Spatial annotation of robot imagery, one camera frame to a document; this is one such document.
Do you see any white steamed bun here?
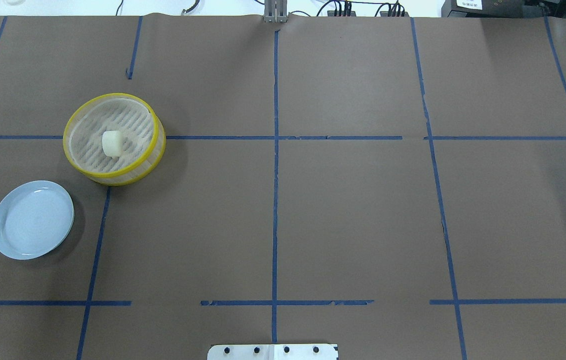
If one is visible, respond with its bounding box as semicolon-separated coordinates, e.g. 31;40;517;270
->
101;130;123;158

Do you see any yellow bamboo steamer basket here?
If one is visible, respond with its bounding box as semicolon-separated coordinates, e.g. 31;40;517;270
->
62;92;166;186

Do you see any black device with label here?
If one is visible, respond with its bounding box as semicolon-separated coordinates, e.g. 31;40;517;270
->
441;0;545;19

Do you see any light blue plate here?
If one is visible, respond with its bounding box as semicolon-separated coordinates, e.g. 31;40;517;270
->
0;180;75;261

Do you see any aluminium frame post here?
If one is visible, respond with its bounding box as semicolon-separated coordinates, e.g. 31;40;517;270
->
262;0;289;23

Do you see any white mounting base plate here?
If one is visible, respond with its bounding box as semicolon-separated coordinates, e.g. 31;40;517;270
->
207;343;339;360

